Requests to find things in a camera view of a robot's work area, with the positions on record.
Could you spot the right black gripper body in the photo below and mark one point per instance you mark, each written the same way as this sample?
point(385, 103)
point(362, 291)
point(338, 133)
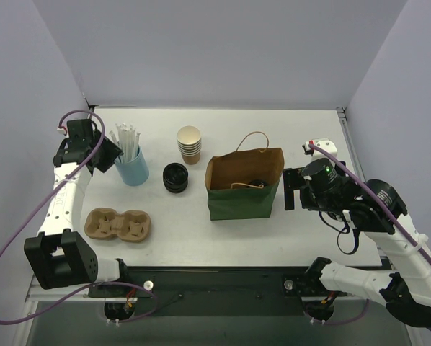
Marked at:
point(292, 180)

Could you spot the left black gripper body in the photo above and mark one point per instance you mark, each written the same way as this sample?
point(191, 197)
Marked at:
point(105, 158)

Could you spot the black cup lid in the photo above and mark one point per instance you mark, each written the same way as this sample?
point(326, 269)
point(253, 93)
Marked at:
point(260, 183)

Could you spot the green paper bag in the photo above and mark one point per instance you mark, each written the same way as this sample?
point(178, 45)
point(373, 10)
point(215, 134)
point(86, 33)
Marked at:
point(227, 178)

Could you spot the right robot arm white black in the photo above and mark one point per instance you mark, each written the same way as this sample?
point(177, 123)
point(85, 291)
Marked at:
point(373, 208)

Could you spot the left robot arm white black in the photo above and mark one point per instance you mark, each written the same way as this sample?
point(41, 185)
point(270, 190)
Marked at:
point(59, 256)

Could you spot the white wrapped straws bundle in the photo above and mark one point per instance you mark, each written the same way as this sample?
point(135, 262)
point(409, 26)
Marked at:
point(127, 138)

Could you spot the blue straw holder cup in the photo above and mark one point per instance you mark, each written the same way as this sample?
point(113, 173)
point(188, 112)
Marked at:
point(135, 172)

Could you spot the stack of black lids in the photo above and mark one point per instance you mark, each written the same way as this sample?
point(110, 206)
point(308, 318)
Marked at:
point(175, 177)

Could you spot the stack of paper cups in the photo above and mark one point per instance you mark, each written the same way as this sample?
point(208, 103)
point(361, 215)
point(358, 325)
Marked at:
point(189, 144)

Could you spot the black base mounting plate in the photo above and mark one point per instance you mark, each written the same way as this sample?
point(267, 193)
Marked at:
point(211, 291)

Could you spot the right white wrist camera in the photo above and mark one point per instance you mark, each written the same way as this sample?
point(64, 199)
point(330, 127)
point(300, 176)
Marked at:
point(324, 144)

